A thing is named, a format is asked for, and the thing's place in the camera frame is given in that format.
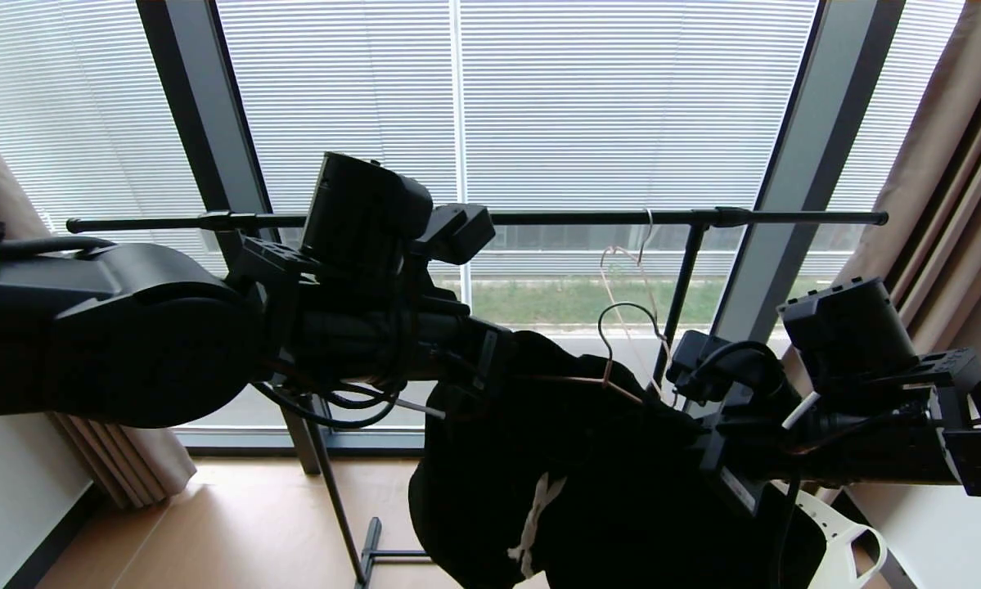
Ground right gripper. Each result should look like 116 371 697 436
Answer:
699 407 961 516

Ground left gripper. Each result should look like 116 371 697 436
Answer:
294 294 515 395

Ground pink clothes hanger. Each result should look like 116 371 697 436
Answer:
523 301 673 407
599 209 679 402

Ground black shorts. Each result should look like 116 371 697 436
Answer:
408 330 826 589

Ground white laundry basket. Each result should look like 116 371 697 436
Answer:
772 481 889 589

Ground black clothes rack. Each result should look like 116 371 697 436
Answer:
66 206 889 589

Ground beige curtain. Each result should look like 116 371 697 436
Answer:
0 94 198 510
772 0 981 496

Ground window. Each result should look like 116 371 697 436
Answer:
0 0 965 455

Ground black cable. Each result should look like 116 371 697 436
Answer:
772 470 803 589
253 380 401 432

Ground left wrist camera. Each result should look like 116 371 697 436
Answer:
412 203 497 267

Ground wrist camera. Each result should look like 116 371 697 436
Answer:
412 203 497 267
668 330 790 407

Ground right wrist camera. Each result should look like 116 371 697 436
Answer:
668 330 790 407

